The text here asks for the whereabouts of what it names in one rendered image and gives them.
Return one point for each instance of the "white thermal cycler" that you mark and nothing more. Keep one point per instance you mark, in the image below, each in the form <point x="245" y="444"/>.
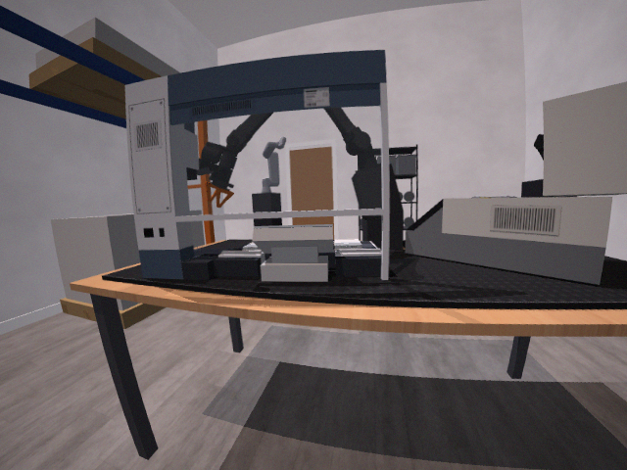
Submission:
<point x="585" y="153"/>

